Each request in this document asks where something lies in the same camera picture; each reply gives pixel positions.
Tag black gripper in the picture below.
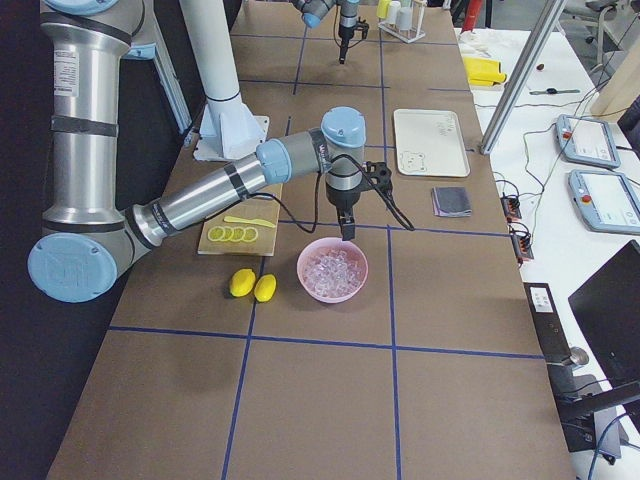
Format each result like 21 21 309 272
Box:
326 187 360 239
339 13 356 64

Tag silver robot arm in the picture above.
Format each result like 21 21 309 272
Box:
28 1 366 303
290 0 368 64

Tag ice cubes pile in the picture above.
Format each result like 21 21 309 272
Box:
302 248 365 298

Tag yellow plastic cup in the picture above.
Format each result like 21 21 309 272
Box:
376 0 391 20

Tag white plastic cup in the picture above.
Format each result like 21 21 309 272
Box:
395 7 412 30

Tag pink bowl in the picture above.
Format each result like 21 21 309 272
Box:
296 237 368 303

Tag wooden cutting board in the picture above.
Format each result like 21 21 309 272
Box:
197 186 282 256

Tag lemon slice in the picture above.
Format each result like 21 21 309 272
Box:
240 227 259 243
207 226 227 242

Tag grey folded cloth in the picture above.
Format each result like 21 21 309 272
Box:
432 187 472 218

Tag yellow lemon lower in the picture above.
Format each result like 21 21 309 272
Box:
253 274 277 303

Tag yellow lemon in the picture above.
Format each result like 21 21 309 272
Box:
229 268 257 298
253 274 277 303

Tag cream bear serving tray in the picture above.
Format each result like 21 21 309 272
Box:
393 109 470 178

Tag yellow plastic knife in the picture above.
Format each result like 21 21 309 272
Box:
223 215 276 229

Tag yellow lemon upper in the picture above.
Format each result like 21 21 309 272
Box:
229 268 257 298

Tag white support column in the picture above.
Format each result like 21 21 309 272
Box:
180 0 240 102

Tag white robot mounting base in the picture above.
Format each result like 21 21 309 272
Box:
194 97 270 161

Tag yellow cloth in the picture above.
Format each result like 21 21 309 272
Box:
462 56 507 87

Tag smart watch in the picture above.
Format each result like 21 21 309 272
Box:
529 87 581 96

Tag teach pendant far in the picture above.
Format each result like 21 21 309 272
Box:
556 114 621 170

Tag teach pendant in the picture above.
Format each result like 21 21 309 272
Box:
556 114 621 170
568 169 639 235

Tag teach pendant near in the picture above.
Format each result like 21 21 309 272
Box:
568 169 639 235

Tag black laptop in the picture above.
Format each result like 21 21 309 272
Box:
569 240 640 387

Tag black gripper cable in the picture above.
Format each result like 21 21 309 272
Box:
254 154 416 235

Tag white wire cup rack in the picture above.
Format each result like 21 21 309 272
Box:
377 0 427 44

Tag aluminium frame post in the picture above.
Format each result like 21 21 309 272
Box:
479 0 566 155

